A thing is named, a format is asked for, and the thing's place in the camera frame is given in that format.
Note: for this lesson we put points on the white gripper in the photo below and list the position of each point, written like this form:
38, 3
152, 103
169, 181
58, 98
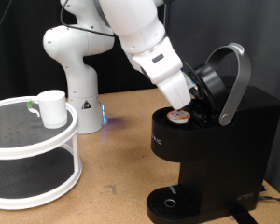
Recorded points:
174, 90

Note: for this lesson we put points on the white coffee pod orange lid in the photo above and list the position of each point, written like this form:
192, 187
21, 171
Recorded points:
178, 116

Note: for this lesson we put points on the black Keurig coffee maker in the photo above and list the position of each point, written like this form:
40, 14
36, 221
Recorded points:
213, 84

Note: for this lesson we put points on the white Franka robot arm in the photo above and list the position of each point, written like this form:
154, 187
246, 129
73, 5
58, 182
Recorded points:
81, 77

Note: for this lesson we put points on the black Keurig coffee machine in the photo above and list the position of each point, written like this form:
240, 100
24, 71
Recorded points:
227, 155

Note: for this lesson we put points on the black drip tray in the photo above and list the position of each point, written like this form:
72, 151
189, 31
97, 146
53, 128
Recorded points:
174, 203

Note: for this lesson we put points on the white ceramic mug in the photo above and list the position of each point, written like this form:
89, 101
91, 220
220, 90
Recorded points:
53, 109

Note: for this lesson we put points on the white two-tier turntable shelf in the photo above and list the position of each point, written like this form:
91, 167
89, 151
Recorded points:
31, 149

